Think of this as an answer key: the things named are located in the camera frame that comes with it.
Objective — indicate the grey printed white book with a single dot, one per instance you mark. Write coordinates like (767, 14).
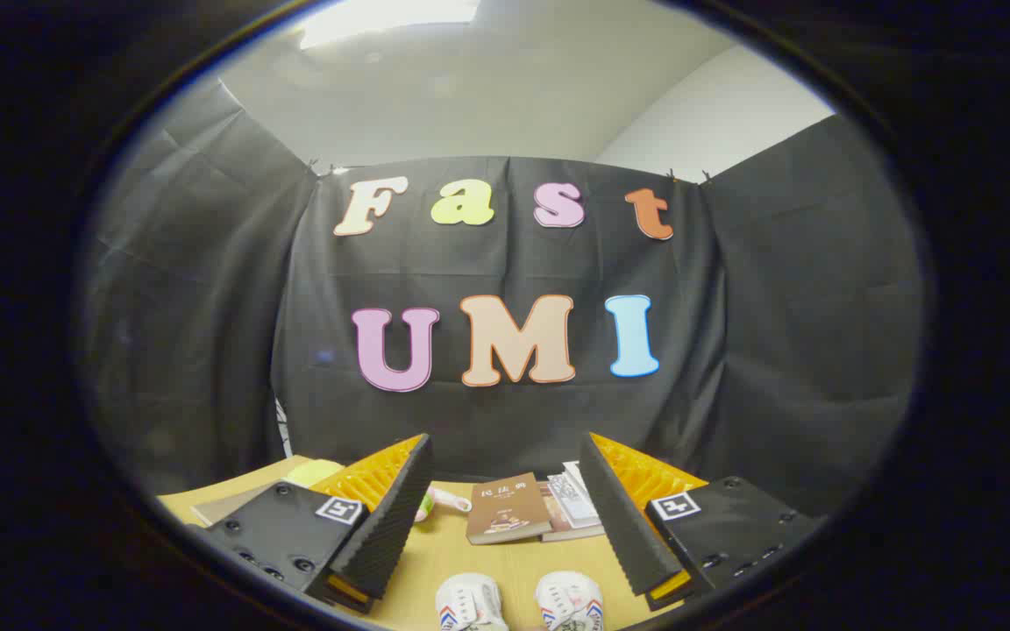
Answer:
(577, 506)

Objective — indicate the yellow plush toy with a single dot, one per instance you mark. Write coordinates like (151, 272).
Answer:
(312, 473)

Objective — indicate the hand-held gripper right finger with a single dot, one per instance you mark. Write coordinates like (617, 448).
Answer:
(619, 517)

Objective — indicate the white patterned sheet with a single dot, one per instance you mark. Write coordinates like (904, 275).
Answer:
(282, 429)

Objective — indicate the brown cover book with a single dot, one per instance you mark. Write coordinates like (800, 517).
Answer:
(505, 513)

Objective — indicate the white canvas shoe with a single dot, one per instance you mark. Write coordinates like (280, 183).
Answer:
(568, 603)
(470, 605)

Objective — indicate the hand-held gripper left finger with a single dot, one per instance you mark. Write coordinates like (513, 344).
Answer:
(395, 517)

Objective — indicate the tan thick book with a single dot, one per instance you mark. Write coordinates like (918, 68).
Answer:
(558, 526)

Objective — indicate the pink and green plush toy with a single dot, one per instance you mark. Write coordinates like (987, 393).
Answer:
(445, 501)

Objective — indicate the beige cardboard storage box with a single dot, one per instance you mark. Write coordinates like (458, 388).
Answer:
(224, 506)

